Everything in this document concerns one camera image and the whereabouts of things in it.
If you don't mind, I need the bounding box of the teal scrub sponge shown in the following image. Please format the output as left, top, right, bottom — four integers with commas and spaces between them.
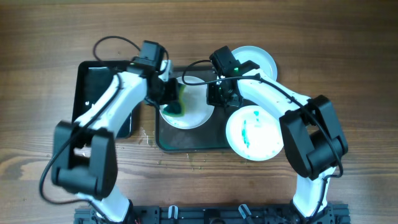
162, 83, 185, 117

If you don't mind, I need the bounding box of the white plate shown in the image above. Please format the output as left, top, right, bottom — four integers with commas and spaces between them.
226, 105, 284, 161
232, 45, 278, 81
160, 77, 215, 129

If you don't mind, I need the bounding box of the white plate top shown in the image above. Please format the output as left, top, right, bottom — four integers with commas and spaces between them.
232, 45, 278, 81

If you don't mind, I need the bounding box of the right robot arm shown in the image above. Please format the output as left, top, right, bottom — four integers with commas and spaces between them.
207, 46, 348, 222

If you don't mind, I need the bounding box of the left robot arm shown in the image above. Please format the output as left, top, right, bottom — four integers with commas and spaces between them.
46, 60, 177, 223

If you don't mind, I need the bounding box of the large dark serving tray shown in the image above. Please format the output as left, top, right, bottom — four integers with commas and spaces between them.
154, 64, 280, 153

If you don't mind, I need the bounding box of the black water tray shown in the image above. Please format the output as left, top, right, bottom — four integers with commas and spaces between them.
72, 60, 136, 139

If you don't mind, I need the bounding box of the black mounting rail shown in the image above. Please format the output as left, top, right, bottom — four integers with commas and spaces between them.
73, 203, 351, 224

